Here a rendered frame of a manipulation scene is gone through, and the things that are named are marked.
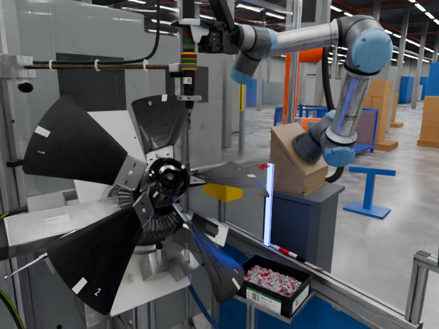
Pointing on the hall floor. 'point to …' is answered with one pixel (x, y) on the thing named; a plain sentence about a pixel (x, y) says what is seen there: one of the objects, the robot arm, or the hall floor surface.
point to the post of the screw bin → (251, 317)
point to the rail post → (213, 307)
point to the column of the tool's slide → (23, 300)
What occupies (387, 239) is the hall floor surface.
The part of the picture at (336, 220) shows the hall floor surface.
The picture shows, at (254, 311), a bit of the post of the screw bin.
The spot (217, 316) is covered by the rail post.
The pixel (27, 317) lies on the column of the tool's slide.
